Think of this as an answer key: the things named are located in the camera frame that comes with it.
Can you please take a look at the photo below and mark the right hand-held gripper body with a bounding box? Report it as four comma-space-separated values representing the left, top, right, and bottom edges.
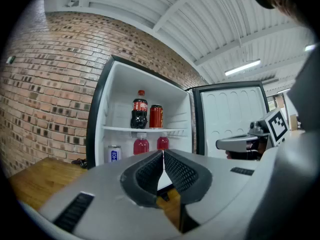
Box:
215, 108, 290, 153

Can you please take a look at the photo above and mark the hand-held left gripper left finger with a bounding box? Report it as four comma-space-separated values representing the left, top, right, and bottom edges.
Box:
119, 150, 165, 209

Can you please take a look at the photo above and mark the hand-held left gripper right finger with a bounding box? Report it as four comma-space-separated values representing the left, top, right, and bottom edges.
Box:
163, 149, 214, 205

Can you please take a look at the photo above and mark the black mini fridge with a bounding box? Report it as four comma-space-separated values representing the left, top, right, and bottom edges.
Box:
86, 54, 270, 170

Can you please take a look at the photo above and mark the cola bottle with red cap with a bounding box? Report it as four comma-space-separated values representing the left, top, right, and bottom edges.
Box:
130, 89, 149, 130

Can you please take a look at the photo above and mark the red drink bottle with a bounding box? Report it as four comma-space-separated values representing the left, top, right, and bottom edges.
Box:
133, 132, 150, 156
156, 132, 170, 151

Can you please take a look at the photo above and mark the white and blue can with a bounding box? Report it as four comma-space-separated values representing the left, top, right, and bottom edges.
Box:
107, 145, 123, 164

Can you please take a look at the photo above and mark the person's light shirt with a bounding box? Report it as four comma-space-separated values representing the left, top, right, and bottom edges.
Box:
246, 43, 320, 240

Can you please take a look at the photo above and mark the red drink can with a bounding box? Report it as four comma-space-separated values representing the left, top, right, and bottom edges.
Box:
149, 104, 164, 130

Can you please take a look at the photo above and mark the wooden platform board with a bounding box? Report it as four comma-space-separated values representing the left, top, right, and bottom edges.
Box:
8, 156, 181, 231

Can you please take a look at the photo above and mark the white wire fridge shelf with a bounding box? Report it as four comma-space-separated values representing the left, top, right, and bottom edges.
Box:
102, 125, 188, 138

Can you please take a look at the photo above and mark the black power cable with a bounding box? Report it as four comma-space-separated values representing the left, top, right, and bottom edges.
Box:
71, 158, 88, 169

